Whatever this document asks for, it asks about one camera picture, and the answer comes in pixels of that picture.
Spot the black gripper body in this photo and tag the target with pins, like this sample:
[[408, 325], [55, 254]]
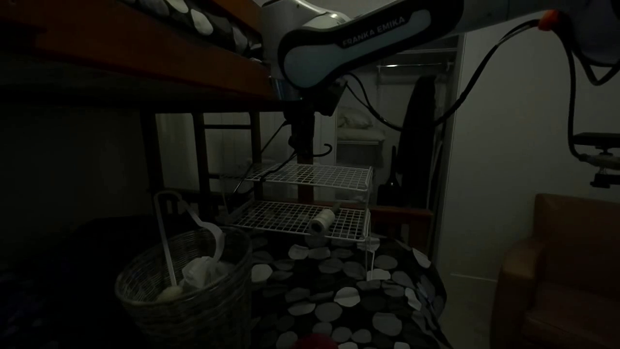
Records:
[[303, 126]]

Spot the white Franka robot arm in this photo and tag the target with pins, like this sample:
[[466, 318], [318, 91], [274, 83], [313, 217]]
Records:
[[361, 44]]

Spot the white plastic clothes hanger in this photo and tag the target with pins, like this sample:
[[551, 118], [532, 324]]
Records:
[[165, 238]]

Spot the woven wicker basket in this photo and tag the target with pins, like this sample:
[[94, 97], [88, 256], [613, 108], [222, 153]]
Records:
[[194, 312]]

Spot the dark hanging garment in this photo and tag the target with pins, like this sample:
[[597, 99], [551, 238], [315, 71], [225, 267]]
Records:
[[417, 141]]

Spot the spotted bunk mattress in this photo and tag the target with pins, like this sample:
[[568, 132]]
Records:
[[200, 21]]

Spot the black grey spotted bedspread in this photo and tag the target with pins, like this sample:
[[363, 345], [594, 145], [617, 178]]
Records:
[[336, 302]]

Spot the white crumpled cloth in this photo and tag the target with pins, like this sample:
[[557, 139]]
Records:
[[196, 271]]

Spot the red plastic bowl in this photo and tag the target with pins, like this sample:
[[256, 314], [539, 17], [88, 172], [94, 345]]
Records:
[[315, 341]]

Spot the brown leather armchair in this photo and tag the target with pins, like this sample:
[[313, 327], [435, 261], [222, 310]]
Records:
[[568, 277]]

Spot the wooden bunk bed frame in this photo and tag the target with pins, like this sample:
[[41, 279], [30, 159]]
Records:
[[129, 50]]

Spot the black camera on mount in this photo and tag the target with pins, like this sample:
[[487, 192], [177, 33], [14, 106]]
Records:
[[603, 161]]

